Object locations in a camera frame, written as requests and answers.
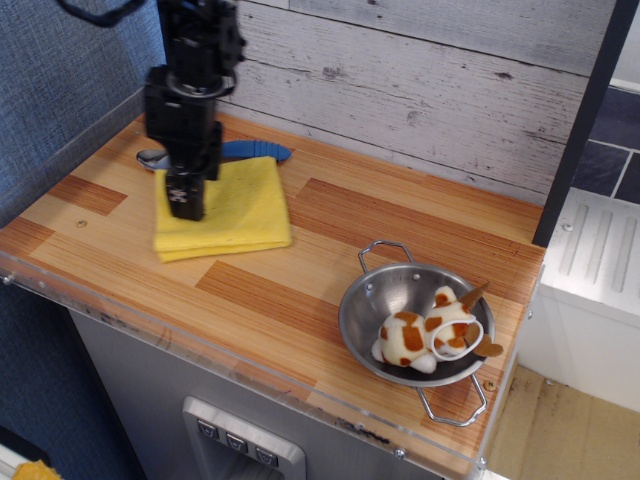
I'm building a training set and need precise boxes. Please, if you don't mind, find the white brown plush toy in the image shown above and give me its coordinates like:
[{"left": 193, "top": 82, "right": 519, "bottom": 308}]
[{"left": 371, "top": 284, "right": 503, "bottom": 374}]

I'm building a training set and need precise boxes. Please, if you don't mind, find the yellow object bottom corner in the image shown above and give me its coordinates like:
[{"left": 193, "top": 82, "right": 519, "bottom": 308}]
[{"left": 12, "top": 461, "right": 62, "bottom": 480}]

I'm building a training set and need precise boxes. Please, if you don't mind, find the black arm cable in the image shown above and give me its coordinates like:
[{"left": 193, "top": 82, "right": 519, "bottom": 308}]
[{"left": 55, "top": 0, "right": 149, "bottom": 27}]

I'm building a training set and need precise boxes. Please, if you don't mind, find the yellow towel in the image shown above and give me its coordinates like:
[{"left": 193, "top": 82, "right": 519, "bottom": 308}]
[{"left": 153, "top": 157, "right": 292, "bottom": 263}]

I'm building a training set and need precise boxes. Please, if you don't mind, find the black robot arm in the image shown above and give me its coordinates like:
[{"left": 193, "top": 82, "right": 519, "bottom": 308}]
[{"left": 144, "top": 1, "right": 246, "bottom": 221}]

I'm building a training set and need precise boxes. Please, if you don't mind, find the blue handled metal spoon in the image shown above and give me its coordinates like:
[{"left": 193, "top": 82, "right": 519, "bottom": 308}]
[{"left": 136, "top": 140, "right": 292, "bottom": 171}]

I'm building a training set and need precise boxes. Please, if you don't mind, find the white ribbed sink unit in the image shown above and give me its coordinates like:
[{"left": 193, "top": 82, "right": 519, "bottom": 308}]
[{"left": 518, "top": 189, "right": 639, "bottom": 410}]

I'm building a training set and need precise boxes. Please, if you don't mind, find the steel bowl with handles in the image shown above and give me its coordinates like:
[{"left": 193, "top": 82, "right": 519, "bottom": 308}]
[{"left": 338, "top": 247, "right": 495, "bottom": 427}]

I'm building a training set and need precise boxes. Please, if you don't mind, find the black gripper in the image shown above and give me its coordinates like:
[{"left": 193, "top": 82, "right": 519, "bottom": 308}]
[{"left": 144, "top": 66, "right": 223, "bottom": 221}]

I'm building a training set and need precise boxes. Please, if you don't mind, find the clear acrylic table edge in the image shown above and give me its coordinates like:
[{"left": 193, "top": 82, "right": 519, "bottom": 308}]
[{"left": 1, "top": 254, "right": 488, "bottom": 479}]

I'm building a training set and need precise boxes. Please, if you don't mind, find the dark right frame post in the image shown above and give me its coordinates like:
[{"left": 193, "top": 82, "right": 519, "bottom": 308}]
[{"left": 532, "top": 0, "right": 639, "bottom": 247}]

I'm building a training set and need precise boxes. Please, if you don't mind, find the grey dispenser button panel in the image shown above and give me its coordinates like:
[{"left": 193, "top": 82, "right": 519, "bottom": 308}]
[{"left": 182, "top": 396, "right": 307, "bottom": 479}]

